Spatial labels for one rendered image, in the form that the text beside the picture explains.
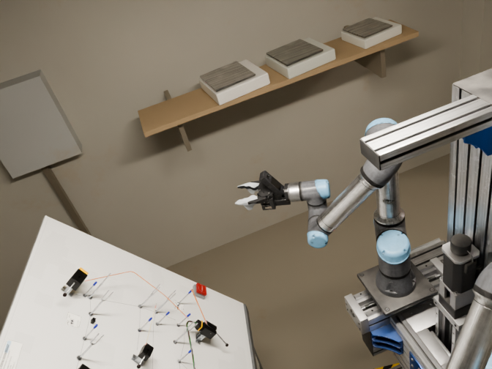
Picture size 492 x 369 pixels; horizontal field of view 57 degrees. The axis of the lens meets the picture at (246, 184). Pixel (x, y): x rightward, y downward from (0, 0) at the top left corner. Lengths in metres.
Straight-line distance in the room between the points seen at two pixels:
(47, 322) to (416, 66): 3.16
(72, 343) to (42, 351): 0.10
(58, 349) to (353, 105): 2.80
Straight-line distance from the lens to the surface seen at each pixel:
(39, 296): 1.73
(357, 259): 3.59
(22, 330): 1.64
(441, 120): 1.19
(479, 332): 1.22
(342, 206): 1.60
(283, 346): 3.21
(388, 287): 1.87
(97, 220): 3.60
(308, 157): 3.74
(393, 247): 1.75
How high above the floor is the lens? 2.66
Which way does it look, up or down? 36 degrees down
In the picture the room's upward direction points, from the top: 17 degrees counter-clockwise
